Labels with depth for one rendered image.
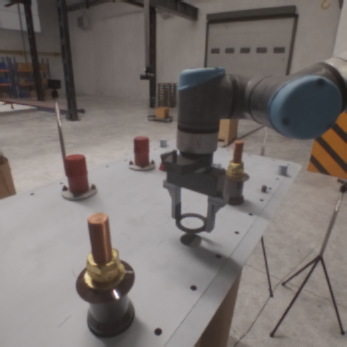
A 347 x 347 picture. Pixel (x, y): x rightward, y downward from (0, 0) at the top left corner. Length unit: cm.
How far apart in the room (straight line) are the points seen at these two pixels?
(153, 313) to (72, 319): 14
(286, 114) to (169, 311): 38
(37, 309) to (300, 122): 54
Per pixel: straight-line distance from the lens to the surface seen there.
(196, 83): 46
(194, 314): 49
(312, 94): 38
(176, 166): 46
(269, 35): 1416
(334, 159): 549
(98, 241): 36
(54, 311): 53
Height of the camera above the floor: 176
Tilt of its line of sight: 23 degrees down
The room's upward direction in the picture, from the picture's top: 1 degrees clockwise
